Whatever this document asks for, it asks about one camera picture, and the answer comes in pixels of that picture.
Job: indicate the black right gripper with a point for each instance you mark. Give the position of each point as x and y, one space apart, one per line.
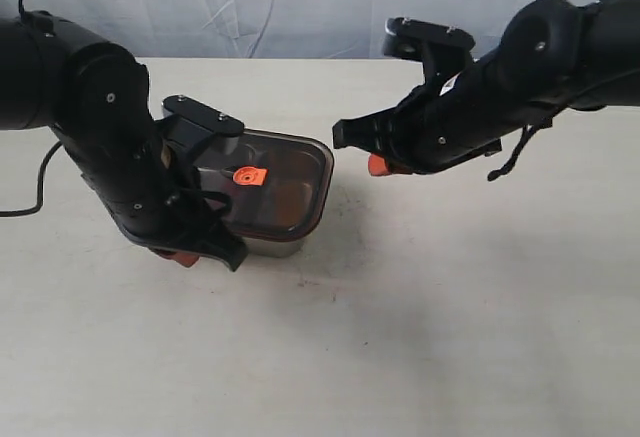
411 138

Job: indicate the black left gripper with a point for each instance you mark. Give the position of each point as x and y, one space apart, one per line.
153 191

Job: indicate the stainless steel lunch box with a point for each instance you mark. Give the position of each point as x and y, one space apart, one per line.
273 249

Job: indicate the dark translucent lunch box lid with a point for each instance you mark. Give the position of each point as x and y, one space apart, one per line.
278 184

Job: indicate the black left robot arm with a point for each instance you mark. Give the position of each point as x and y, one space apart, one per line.
93 95

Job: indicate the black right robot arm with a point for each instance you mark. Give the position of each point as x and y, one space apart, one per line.
553 56

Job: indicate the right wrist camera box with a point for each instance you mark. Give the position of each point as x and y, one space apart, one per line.
405 38

